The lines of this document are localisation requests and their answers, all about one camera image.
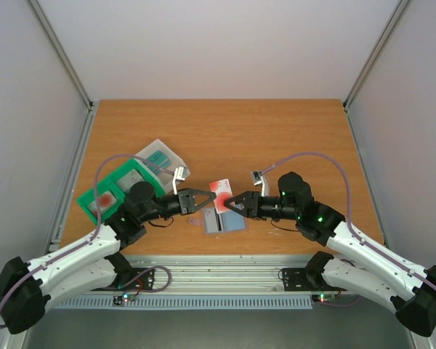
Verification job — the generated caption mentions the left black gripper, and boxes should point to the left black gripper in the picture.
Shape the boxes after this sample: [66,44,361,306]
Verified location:
[140,188,217,223]

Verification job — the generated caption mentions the white red-dot card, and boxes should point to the white red-dot card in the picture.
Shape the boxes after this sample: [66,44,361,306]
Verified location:
[209,179,233,214]

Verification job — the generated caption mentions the card with magnetic stripe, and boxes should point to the card with magnetic stripe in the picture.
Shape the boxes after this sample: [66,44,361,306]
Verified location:
[203,207,222,234]

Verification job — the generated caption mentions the blue card holder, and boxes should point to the blue card holder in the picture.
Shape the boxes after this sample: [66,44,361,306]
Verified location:
[202,210,246,234]

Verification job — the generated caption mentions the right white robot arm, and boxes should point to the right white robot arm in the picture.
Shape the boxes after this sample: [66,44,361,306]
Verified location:
[225,172,436,337]

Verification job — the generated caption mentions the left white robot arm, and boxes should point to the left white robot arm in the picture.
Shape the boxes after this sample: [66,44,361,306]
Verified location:
[0,182,216,334]

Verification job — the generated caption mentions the teal card stack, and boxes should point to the teal card stack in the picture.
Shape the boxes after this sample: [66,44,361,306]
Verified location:
[147,150,171,174]

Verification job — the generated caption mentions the grey card in tray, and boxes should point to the grey card in tray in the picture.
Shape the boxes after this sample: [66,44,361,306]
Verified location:
[116,169,144,193]

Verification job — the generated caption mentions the red patterned card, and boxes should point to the red patterned card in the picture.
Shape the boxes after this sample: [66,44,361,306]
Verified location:
[88,191,117,215]

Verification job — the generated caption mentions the clear plastic bin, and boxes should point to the clear plastic bin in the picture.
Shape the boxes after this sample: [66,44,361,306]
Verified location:
[136,139,190,193]

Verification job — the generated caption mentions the green plastic tray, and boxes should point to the green plastic tray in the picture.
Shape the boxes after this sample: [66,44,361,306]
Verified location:
[76,159,166,225]

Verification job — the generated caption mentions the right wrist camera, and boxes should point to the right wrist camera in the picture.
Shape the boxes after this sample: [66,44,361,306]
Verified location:
[251,171,270,197]

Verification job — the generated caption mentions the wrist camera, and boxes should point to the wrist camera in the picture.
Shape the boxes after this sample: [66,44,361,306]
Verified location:
[251,171,270,197]
[171,166,187,195]

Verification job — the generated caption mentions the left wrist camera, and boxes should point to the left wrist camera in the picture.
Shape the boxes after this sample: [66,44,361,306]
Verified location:
[171,166,187,195]

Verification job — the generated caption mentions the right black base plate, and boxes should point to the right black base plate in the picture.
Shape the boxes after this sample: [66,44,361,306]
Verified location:
[278,268,343,293]

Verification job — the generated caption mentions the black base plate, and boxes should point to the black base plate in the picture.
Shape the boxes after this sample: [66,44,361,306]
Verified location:
[278,268,343,293]
[106,268,155,291]

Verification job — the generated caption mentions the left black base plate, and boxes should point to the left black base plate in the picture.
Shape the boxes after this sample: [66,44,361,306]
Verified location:
[106,268,155,291]

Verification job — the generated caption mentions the grey slotted cable duct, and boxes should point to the grey slotted cable duct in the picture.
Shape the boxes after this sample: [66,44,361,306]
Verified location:
[56,294,312,311]

